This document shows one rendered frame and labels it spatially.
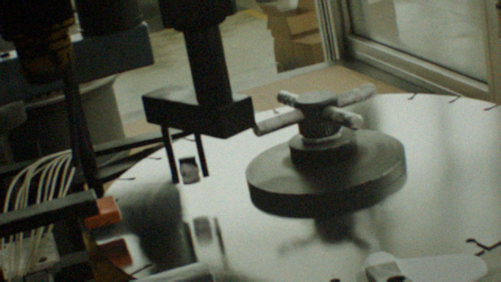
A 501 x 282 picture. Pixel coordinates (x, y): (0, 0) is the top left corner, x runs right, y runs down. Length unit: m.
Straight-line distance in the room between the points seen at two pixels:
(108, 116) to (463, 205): 0.83
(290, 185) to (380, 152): 0.07
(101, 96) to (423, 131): 0.71
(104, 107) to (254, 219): 0.75
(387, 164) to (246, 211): 0.10
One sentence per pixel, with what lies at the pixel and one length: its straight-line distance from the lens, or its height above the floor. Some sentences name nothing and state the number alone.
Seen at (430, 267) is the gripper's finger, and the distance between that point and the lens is 0.38.
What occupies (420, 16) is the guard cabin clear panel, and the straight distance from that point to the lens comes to 1.38.
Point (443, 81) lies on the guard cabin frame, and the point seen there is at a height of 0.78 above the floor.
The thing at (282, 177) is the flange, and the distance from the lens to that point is 0.52.
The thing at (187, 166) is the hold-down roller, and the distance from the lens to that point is 0.52.
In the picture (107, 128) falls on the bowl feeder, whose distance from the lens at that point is 1.22.
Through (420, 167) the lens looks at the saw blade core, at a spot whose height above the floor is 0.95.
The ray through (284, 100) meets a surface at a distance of 0.56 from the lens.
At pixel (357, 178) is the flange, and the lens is 0.50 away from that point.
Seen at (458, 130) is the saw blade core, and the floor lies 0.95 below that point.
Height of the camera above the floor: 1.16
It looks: 19 degrees down
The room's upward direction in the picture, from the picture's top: 11 degrees counter-clockwise
